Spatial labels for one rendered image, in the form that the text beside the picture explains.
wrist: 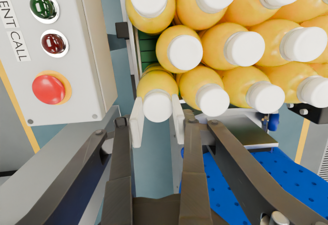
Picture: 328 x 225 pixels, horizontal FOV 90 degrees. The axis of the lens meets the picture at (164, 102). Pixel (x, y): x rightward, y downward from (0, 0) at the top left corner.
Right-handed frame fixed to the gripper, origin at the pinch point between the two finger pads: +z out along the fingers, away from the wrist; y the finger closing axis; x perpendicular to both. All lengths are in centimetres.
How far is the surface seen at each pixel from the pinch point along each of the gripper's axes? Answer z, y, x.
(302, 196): 2.7, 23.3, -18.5
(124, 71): 113, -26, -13
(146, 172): 113, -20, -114
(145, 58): 23.0, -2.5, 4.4
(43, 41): 1.8, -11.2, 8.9
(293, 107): 19.8, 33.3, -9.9
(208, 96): 2.4, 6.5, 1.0
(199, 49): 2.3, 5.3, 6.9
